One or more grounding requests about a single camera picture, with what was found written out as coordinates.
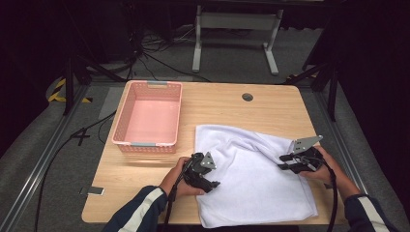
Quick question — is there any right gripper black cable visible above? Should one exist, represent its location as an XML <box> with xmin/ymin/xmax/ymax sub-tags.
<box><xmin>299</xmin><ymin>154</ymin><xmax>339</xmax><ymax>232</ymax></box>

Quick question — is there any bundle of floor cables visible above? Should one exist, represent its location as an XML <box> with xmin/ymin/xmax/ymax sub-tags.
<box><xmin>125</xmin><ymin>22</ymin><xmax>214</xmax><ymax>83</ymax></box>

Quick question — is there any white metal desk frame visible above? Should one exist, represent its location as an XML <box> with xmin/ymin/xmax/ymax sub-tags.
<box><xmin>191</xmin><ymin>4</ymin><xmax>284</xmax><ymax>76</ymax></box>

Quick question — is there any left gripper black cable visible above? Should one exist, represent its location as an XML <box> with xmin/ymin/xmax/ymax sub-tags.
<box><xmin>161</xmin><ymin>154</ymin><xmax>196</xmax><ymax>232</ymax></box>

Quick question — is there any person's left hand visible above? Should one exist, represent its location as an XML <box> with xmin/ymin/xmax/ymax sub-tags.
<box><xmin>159</xmin><ymin>156</ymin><xmax>206</xmax><ymax>198</ymax></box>

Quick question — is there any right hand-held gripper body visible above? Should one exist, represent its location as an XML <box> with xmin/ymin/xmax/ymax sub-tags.
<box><xmin>290</xmin><ymin>134</ymin><xmax>325</xmax><ymax>175</ymax></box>

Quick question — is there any white printed towel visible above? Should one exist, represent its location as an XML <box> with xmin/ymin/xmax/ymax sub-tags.
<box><xmin>193</xmin><ymin>124</ymin><xmax>320</xmax><ymax>229</ymax></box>

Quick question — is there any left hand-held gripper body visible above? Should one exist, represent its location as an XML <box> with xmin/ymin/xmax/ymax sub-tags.
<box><xmin>183</xmin><ymin>151</ymin><xmax>218</xmax><ymax>189</ymax></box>

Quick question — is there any pink plastic basket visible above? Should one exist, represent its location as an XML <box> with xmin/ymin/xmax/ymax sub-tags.
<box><xmin>111</xmin><ymin>80</ymin><xmax>184</xmax><ymax>155</ymax></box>

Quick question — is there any person's right hand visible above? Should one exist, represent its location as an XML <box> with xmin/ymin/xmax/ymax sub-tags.
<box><xmin>299</xmin><ymin>145</ymin><xmax>362</xmax><ymax>201</ymax></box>

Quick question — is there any yellow black floor tape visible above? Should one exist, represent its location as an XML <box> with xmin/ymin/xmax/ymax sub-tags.
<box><xmin>47</xmin><ymin>77</ymin><xmax>93</xmax><ymax>104</ymax></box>

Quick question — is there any black metal stand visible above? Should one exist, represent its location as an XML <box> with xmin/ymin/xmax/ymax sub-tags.
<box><xmin>283</xmin><ymin>13</ymin><xmax>339</xmax><ymax>123</ymax></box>
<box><xmin>62</xmin><ymin>52</ymin><xmax>127</xmax><ymax>116</ymax></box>

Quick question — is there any black floor cable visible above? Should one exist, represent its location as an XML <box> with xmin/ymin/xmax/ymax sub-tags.
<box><xmin>33</xmin><ymin>109</ymin><xmax>118</xmax><ymax>232</ymax></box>

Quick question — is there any grey tape piece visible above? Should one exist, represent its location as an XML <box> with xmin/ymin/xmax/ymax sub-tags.
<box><xmin>79</xmin><ymin>186</ymin><xmax>106</xmax><ymax>196</ymax></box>

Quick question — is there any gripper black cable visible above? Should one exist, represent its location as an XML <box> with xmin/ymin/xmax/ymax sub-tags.
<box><xmin>299</xmin><ymin>154</ymin><xmax>339</xmax><ymax>232</ymax></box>
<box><xmin>161</xmin><ymin>154</ymin><xmax>196</xmax><ymax>232</ymax></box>

